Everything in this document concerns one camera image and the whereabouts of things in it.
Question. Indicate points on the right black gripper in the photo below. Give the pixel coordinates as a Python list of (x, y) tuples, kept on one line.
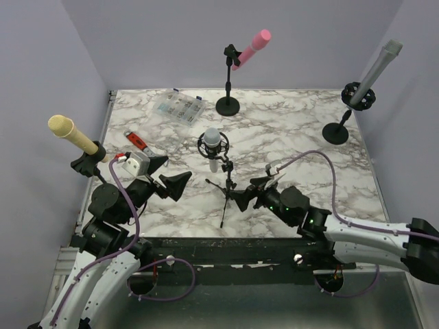
[(264, 184)]

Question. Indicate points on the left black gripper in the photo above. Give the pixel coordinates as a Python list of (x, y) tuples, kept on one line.
[(175, 185)]

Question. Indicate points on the black tripod shock mount stand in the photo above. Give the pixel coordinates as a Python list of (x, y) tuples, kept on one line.
[(225, 163)]

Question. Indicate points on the white grey-head microphone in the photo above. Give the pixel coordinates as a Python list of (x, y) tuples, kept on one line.
[(212, 139)]

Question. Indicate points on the black clip stand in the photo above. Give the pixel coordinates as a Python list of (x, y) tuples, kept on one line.
[(86, 164)]

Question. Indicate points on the beige microphone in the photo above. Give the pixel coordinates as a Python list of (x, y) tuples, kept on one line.
[(64, 127)]

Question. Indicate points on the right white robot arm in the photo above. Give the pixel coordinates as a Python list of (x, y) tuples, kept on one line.
[(412, 247)]

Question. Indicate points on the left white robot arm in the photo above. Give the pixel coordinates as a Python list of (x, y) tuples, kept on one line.
[(110, 248)]

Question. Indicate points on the black round base stand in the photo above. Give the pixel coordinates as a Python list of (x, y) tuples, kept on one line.
[(228, 106)]

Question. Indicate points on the pink microphone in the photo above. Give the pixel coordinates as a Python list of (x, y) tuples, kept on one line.
[(259, 41)]

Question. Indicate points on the grey slim microphone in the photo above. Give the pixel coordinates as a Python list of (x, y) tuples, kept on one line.
[(387, 54)]

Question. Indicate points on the clear plastic screw box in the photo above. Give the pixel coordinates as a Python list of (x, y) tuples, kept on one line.
[(179, 107)]

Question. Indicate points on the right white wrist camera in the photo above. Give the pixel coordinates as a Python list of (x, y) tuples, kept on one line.
[(271, 170)]

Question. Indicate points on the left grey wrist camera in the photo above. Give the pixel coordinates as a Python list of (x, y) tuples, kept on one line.
[(137, 164)]

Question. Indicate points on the red handled adjustable wrench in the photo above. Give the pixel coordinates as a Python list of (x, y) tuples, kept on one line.
[(139, 143)]

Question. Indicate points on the black front mounting rail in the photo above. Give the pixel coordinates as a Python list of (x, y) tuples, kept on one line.
[(214, 261)]

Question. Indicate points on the black shock mount desk stand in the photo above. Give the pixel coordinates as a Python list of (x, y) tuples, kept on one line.
[(337, 133)]

